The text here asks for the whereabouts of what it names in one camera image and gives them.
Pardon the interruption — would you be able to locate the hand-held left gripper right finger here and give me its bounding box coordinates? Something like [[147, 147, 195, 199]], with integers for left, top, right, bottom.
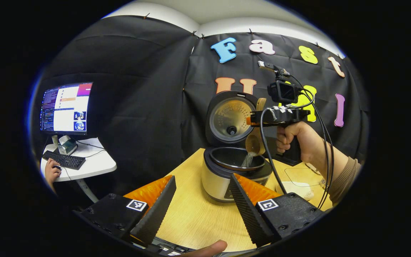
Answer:
[[230, 173, 325, 247]]

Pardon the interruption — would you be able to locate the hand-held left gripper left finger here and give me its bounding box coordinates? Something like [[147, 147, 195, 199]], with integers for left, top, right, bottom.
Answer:
[[73, 175, 177, 247]]

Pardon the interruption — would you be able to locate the wooden spoon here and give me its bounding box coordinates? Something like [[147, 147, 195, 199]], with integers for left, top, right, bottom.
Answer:
[[245, 97, 267, 156]]

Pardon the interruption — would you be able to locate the small white rice portion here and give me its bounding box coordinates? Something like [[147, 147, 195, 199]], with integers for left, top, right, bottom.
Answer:
[[240, 152, 258, 168]]

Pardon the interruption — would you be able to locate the silver black rice cooker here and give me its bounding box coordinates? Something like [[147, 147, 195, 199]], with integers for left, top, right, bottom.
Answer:
[[201, 91, 273, 204]]

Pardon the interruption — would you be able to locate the clear glass dish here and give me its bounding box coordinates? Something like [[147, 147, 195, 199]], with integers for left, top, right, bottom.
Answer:
[[275, 162, 329, 201]]

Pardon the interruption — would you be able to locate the white side table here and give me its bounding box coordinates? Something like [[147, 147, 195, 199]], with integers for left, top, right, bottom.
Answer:
[[40, 137, 117, 203]]

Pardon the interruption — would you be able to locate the black keyboard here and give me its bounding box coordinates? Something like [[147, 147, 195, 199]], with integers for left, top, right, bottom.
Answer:
[[42, 150, 86, 170]]

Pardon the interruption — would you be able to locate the small white desk device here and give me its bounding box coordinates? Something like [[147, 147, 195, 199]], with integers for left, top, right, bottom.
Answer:
[[58, 135, 78, 155]]

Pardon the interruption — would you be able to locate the computer monitor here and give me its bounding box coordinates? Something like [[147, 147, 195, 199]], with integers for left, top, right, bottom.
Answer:
[[40, 82, 93, 136]]

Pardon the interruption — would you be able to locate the thin black desk cable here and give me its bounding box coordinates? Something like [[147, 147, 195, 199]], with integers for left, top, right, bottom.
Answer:
[[76, 140, 106, 158]]

